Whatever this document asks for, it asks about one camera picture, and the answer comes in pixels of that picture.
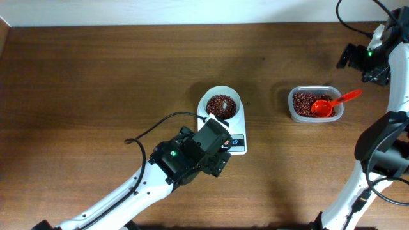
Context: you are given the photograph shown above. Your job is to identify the red plastic measuring scoop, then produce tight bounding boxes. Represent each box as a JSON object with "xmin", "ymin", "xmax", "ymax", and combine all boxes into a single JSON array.
[{"xmin": 311, "ymin": 89, "xmax": 362, "ymax": 118}]

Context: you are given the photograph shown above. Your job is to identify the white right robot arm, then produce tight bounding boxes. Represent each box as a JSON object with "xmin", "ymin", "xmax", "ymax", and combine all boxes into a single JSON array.
[{"xmin": 308, "ymin": 6, "xmax": 408, "ymax": 229}]

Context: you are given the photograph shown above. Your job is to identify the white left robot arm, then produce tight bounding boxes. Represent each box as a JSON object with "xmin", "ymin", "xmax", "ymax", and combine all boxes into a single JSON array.
[{"xmin": 57, "ymin": 124, "xmax": 233, "ymax": 229}]

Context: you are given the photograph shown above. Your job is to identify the red beans in bowl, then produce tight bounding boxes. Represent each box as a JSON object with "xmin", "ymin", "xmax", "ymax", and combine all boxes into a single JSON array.
[{"xmin": 206, "ymin": 95, "xmax": 237, "ymax": 120}]

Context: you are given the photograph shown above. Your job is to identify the white round bowl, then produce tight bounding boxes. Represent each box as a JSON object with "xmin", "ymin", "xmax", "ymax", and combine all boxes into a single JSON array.
[{"xmin": 197, "ymin": 86, "xmax": 242, "ymax": 127}]

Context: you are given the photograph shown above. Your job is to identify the white digital kitchen scale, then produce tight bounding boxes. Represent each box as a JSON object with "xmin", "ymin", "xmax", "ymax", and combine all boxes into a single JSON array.
[{"xmin": 197, "ymin": 96, "xmax": 247, "ymax": 155}]

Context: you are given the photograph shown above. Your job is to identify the clear plastic bean container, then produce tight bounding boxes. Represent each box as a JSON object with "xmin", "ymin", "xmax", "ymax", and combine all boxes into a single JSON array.
[{"xmin": 288, "ymin": 86, "xmax": 344, "ymax": 123}]

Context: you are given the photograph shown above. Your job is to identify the red adzuki beans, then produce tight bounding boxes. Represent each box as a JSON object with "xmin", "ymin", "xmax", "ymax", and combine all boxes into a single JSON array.
[{"xmin": 292, "ymin": 93, "xmax": 332, "ymax": 118}]

